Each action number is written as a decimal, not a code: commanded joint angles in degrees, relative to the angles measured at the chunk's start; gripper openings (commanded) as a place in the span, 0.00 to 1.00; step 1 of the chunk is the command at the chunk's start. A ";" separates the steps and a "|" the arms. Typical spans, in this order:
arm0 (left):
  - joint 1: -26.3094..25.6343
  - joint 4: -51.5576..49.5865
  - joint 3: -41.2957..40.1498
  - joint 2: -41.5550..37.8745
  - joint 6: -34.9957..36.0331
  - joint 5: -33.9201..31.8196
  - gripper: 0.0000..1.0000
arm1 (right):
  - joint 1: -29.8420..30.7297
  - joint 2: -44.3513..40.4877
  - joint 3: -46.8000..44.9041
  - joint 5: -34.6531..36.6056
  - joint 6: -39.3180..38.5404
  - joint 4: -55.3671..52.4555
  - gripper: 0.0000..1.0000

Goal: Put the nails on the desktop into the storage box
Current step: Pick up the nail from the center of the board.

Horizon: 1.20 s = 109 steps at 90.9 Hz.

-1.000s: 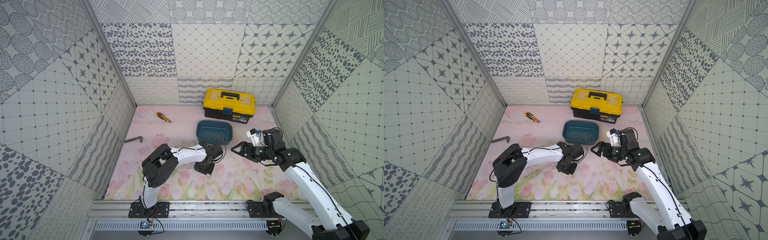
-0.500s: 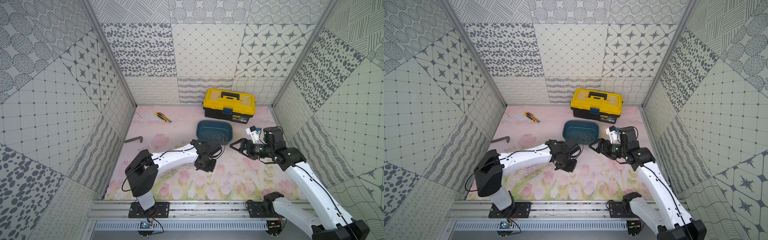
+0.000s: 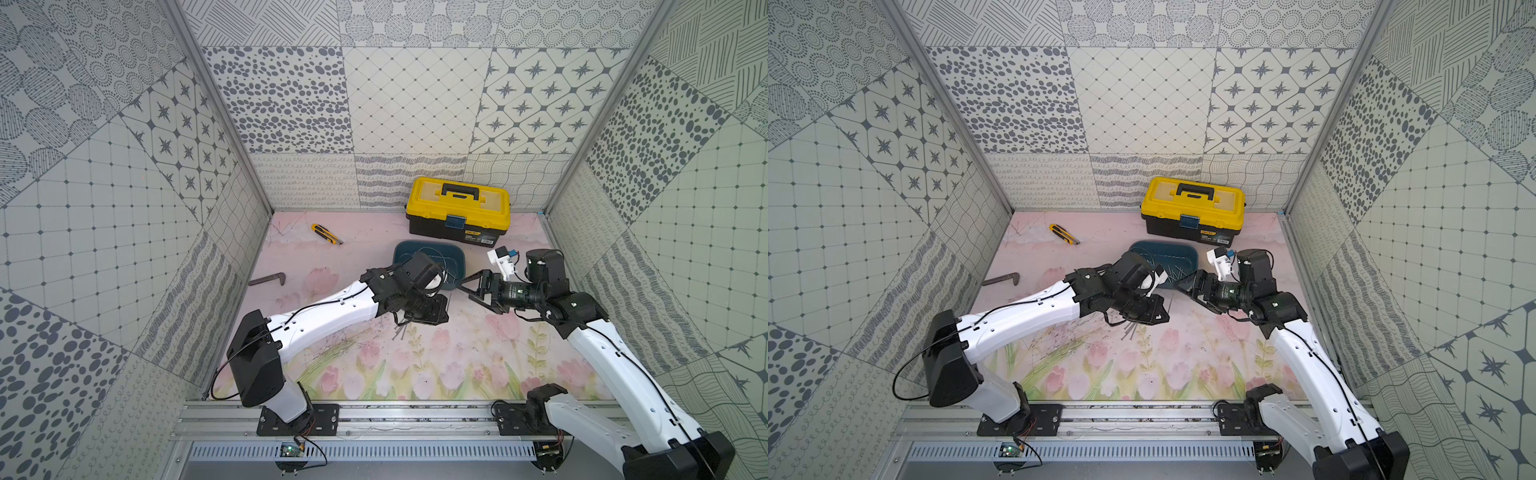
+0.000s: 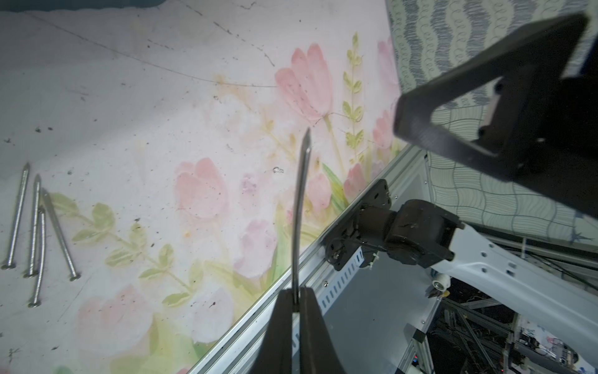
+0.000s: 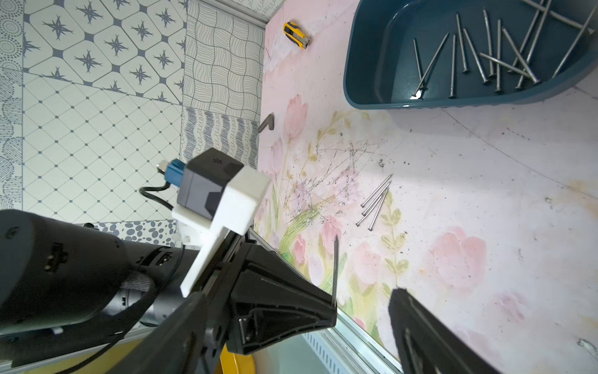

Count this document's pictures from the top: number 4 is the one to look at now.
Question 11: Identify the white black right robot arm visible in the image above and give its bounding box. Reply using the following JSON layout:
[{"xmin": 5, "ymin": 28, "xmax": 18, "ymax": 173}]
[{"xmin": 375, "ymin": 12, "xmax": 597, "ymax": 365}]

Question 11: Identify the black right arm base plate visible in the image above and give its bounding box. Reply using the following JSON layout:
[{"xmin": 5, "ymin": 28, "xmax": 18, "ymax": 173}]
[{"xmin": 322, "ymin": 179, "xmax": 391, "ymax": 271}]

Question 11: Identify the white perforated cable duct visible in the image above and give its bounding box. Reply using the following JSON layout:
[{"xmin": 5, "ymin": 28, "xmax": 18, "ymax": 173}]
[{"xmin": 316, "ymin": 247, "xmax": 364, "ymax": 316}]

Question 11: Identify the steel nail pile lower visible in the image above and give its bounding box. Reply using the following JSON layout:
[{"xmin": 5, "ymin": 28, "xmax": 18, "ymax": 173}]
[{"xmin": 23, "ymin": 174, "xmax": 41, "ymax": 278}]

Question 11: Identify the steel nail pile right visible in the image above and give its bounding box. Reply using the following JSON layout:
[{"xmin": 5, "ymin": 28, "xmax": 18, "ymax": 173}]
[{"xmin": 2, "ymin": 162, "xmax": 31, "ymax": 270}]

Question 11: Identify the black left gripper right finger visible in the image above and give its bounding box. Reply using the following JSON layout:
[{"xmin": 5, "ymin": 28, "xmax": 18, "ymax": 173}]
[{"xmin": 299, "ymin": 288, "xmax": 346, "ymax": 374}]

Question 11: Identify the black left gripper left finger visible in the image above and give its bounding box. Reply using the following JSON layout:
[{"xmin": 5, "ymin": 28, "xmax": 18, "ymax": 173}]
[{"xmin": 250, "ymin": 289, "xmax": 294, "ymax": 374}]

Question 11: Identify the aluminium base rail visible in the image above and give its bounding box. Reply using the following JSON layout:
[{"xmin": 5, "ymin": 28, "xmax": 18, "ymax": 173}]
[{"xmin": 186, "ymin": 144, "xmax": 431, "ymax": 374}]

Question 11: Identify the steel nail pile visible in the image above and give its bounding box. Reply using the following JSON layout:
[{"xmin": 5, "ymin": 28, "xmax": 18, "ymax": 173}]
[
  {"xmin": 41, "ymin": 188, "xmax": 81, "ymax": 281},
  {"xmin": 28, "ymin": 207, "xmax": 46, "ymax": 308},
  {"xmin": 2, "ymin": 162, "xmax": 31, "ymax": 270},
  {"xmin": 23, "ymin": 174, "xmax": 41, "ymax": 278}
]

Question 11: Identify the steel nail pile outer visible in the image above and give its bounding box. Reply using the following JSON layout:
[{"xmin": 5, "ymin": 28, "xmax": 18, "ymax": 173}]
[{"xmin": 41, "ymin": 188, "xmax": 81, "ymax": 281}]

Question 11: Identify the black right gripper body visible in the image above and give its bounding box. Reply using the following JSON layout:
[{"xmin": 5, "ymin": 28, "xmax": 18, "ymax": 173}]
[{"xmin": 485, "ymin": 28, "xmax": 597, "ymax": 218}]

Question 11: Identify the teal plastic storage box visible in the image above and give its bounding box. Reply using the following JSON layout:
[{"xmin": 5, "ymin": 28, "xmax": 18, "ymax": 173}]
[{"xmin": 1, "ymin": 0, "xmax": 164, "ymax": 12}]

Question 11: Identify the steel nail gripped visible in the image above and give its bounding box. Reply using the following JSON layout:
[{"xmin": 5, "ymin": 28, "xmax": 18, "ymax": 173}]
[{"xmin": 291, "ymin": 128, "xmax": 312, "ymax": 312}]

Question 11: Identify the steel nail pile far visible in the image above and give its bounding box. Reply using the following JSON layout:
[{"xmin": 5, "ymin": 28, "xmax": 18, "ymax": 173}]
[{"xmin": 28, "ymin": 207, "xmax": 46, "ymax": 308}]

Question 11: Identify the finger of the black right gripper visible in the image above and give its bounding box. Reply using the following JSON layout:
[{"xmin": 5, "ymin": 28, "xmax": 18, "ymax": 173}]
[{"xmin": 393, "ymin": 13, "xmax": 590, "ymax": 181}]

